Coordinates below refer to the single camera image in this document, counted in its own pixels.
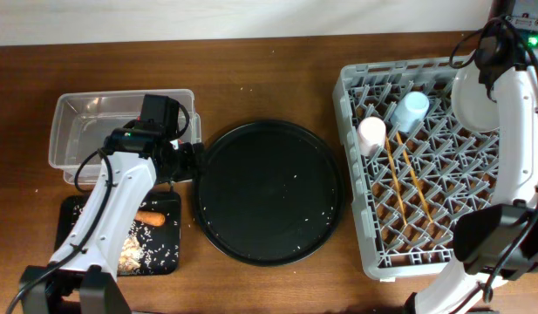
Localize grey round plate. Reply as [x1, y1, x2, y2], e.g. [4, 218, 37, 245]
[451, 63, 500, 133]

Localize orange carrot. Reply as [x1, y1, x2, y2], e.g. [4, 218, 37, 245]
[134, 211, 166, 227]

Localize light blue plastic cup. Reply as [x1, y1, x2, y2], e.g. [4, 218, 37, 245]
[390, 92, 430, 133]

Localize wooden chopstick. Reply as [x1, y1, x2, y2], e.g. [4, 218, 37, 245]
[395, 132, 433, 222]
[385, 136, 407, 226]

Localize pink plastic cup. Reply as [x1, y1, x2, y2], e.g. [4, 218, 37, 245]
[357, 117, 386, 156]

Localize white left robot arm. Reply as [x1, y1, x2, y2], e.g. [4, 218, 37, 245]
[7, 94, 204, 313]

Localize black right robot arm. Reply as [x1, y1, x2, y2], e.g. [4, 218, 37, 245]
[404, 0, 538, 313]

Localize clear plastic waste bin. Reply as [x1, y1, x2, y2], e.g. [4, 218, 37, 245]
[48, 89, 201, 185]

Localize grey plastic dishwasher rack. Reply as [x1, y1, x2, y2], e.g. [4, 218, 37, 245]
[332, 58, 500, 281]

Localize black rectangular food tray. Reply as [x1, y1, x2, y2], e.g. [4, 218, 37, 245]
[53, 192, 182, 276]

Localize round black tray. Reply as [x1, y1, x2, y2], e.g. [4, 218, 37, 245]
[193, 120, 345, 267]

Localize food scraps and rice pile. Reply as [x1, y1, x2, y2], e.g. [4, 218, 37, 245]
[118, 204, 180, 276]

